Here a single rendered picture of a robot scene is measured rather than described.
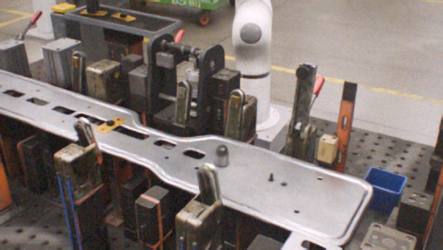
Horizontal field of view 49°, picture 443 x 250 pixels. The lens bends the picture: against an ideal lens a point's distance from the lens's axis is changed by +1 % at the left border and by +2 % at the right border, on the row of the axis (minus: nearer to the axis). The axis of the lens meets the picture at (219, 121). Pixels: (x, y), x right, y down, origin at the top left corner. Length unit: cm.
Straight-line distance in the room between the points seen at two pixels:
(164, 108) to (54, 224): 45
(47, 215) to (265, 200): 74
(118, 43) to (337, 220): 93
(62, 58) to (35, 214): 46
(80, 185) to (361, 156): 100
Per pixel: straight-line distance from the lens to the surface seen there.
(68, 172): 112
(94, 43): 418
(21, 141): 157
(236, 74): 128
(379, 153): 180
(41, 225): 150
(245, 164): 112
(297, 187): 106
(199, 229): 90
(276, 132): 166
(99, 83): 145
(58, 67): 156
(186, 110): 128
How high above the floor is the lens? 163
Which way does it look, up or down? 29 degrees down
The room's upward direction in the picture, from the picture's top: straight up
